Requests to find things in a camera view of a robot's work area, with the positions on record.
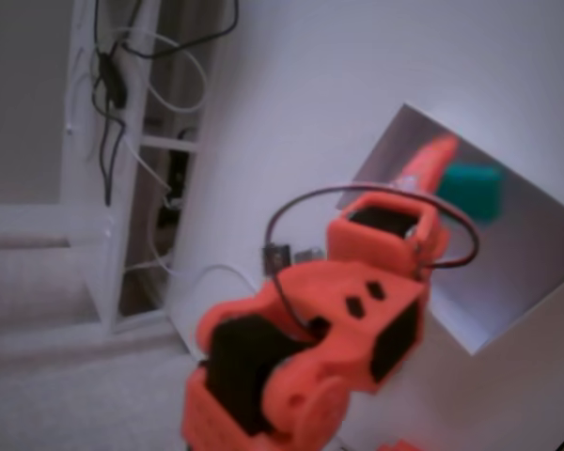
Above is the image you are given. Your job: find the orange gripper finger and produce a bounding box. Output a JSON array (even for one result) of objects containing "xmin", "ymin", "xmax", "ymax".
[{"xmin": 394, "ymin": 133, "xmax": 460, "ymax": 196}]

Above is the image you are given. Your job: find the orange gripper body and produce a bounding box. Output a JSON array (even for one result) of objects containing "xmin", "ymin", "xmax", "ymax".
[{"xmin": 326, "ymin": 194, "xmax": 450, "ymax": 279}]

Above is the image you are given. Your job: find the green rounded cube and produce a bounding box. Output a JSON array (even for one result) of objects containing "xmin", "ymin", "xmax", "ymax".
[{"xmin": 436, "ymin": 163, "xmax": 503, "ymax": 222}]

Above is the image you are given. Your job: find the white cardboard bin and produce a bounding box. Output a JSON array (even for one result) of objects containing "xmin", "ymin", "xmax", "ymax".
[{"xmin": 337, "ymin": 102, "xmax": 564, "ymax": 356}]

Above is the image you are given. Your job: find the gripper servo wire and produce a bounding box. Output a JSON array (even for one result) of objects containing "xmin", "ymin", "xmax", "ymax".
[{"xmin": 262, "ymin": 184, "xmax": 480, "ymax": 333}]

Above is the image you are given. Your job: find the long white cable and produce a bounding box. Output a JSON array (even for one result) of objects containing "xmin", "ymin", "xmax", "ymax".
[{"xmin": 166, "ymin": 264, "xmax": 260, "ymax": 298}]

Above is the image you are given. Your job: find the looped thin white cable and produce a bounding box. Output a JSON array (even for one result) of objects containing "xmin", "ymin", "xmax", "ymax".
[{"xmin": 65, "ymin": 25, "xmax": 209, "ymax": 198}]

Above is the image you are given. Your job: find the black tangled cable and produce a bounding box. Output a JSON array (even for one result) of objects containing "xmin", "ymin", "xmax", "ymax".
[{"xmin": 89, "ymin": 0, "xmax": 241, "ymax": 208}]

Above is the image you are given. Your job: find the white shelf frame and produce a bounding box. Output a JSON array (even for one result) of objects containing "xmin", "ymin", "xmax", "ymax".
[{"xmin": 60, "ymin": 0, "xmax": 227, "ymax": 337}]

